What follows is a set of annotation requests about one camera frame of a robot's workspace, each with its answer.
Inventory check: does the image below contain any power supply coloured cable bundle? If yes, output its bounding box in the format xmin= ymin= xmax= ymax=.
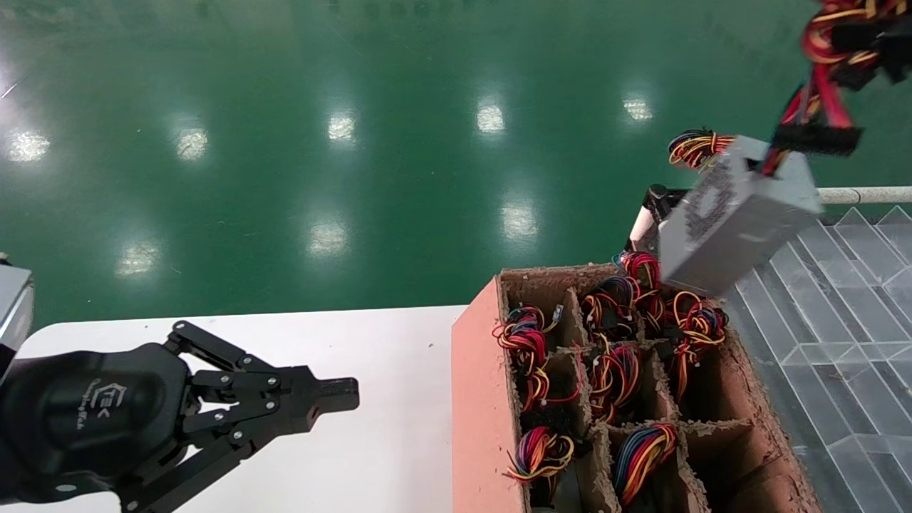
xmin=492 ymin=305 xmax=581 ymax=414
xmin=670 ymin=289 xmax=729 ymax=401
xmin=506 ymin=426 xmax=576 ymax=499
xmin=588 ymin=341 xmax=642 ymax=425
xmin=581 ymin=276 xmax=642 ymax=339

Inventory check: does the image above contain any power supply red cable bundle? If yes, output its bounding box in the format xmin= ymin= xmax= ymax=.
xmin=616 ymin=251 xmax=667 ymax=321

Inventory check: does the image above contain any clear plastic slotted tray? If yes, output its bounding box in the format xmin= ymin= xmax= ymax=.
xmin=720 ymin=205 xmax=912 ymax=513

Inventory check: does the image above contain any black pipe connector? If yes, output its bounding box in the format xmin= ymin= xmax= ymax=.
xmin=643 ymin=184 xmax=688 ymax=223

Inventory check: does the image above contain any long white rack pipe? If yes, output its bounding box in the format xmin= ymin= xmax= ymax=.
xmin=818 ymin=187 xmax=912 ymax=206

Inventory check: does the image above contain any brown cardboard divider box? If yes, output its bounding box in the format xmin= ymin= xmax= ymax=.
xmin=451 ymin=262 xmax=820 ymax=513

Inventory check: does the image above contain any grey power supply with cables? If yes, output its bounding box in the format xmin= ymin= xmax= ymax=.
xmin=657 ymin=0 xmax=912 ymax=299
xmin=668 ymin=128 xmax=736 ymax=172

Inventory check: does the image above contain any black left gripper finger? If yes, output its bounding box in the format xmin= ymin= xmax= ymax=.
xmin=165 ymin=320 xmax=360 ymax=405
xmin=114 ymin=395 xmax=360 ymax=513

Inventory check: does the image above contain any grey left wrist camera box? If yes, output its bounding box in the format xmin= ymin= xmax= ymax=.
xmin=0 ymin=264 xmax=34 ymax=382

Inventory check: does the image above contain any short white rack pipe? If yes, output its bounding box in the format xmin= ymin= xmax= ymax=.
xmin=629 ymin=208 xmax=660 ymax=250

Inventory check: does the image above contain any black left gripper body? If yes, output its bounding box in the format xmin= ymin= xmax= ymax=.
xmin=0 ymin=344 xmax=195 ymax=504

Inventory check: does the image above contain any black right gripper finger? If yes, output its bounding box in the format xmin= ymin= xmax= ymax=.
xmin=880 ymin=41 xmax=912 ymax=83

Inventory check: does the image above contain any power supply blue cable bundle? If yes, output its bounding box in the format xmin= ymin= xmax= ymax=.
xmin=613 ymin=423 xmax=678 ymax=508

